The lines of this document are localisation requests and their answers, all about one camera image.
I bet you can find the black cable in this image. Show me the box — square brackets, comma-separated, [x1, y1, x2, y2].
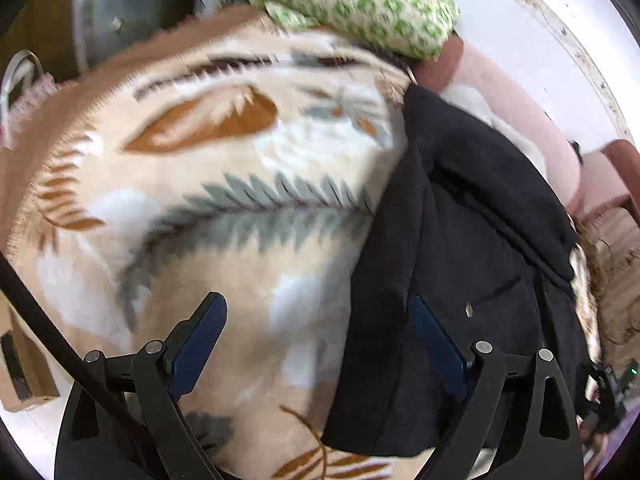
[0, 255, 133, 443]

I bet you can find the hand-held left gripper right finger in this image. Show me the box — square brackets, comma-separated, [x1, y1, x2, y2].
[409, 296, 583, 480]

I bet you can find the long pink headboard cushion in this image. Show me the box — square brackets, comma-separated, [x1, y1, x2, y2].
[412, 35, 583, 211]

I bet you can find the green checked pillow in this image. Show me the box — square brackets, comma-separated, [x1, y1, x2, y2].
[237, 0, 461, 61]

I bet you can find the black coat with fur collar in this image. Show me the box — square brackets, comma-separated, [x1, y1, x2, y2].
[320, 82, 601, 461]

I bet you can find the flat black device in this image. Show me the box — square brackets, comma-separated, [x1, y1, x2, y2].
[0, 332, 28, 401]

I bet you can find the wooden cabinet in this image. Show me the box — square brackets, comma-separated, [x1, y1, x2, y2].
[0, 0, 81, 86]

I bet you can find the beige leaf print blanket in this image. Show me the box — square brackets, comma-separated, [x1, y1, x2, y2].
[0, 5, 603, 480]

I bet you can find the cardboard box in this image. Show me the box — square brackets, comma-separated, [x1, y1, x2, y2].
[0, 295, 58, 413]

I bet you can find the pink bag with white handles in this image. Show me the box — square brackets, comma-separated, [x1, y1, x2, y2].
[0, 50, 61, 151]

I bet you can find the short pink headboard cushion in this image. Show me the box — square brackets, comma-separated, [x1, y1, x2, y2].
[575, 140, 640, 221]

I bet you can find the wall mirror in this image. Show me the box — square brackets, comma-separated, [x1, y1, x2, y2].
[72, 0, 201, 71]

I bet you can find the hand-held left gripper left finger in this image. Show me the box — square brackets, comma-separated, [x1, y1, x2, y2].
[57, 291, 228, 480]

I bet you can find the beige patterned cushion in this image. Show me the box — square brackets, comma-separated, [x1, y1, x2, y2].
[575, 205, 640, 376]

